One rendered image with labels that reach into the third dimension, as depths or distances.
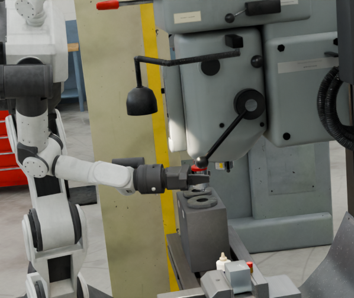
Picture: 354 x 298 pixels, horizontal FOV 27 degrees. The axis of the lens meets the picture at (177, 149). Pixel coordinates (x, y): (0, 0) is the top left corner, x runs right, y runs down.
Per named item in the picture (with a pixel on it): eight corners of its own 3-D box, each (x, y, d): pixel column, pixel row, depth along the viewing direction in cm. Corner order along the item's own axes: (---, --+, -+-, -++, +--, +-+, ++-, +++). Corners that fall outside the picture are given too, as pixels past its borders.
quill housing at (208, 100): (193, 171, 169) (180, 33, 161) (181, 151, 188) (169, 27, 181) (273, 161, 171) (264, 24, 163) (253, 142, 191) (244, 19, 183)
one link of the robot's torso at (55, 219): (30, 255, 240) (4, 122, 248) (82, 244, 245) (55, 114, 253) (33, 250, 226) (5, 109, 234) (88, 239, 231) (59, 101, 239)
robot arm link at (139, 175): (147, 190, 209) (108, 191, 211) (153, 198, 219) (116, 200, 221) (147, 152, 212) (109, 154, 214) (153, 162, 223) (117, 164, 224)
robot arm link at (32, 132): (10, 170, 219) (6, 115, 203) (29, 143, 228) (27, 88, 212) (46, 181, 217) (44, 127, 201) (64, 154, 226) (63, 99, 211)
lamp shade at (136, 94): (122, 113, 171) (119, 87, 170) (150, 107, 174) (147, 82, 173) (134, 117, 165) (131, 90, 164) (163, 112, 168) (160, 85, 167)
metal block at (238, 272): (231, 294, 179) (229, 271, 177) (225, 284, 184) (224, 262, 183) (251, 291, 179) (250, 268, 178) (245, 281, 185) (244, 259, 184)
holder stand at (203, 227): (191, 273, 213) (184, 209, 208) (181, 246, 234) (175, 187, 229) (231, 267, 214) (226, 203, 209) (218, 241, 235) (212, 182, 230)
